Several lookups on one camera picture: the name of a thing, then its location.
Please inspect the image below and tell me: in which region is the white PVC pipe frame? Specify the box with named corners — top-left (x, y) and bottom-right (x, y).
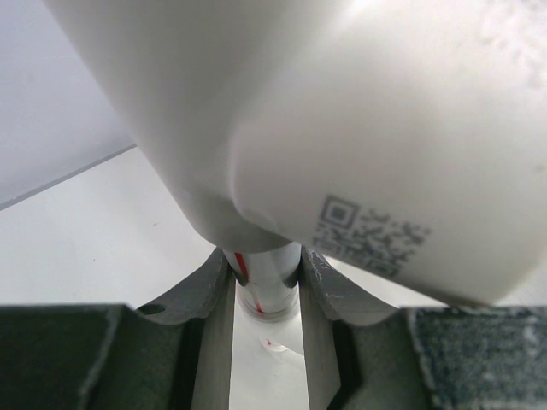
top-left (47, 1), bottom-right (546, 319)

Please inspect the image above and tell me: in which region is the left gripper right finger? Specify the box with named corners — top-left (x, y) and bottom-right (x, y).
top-left (298, 249), bottom-right (546, 409)

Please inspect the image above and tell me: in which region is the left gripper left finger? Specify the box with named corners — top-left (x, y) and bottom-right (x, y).
top-left (1, 250), bottom-right (235, 409)

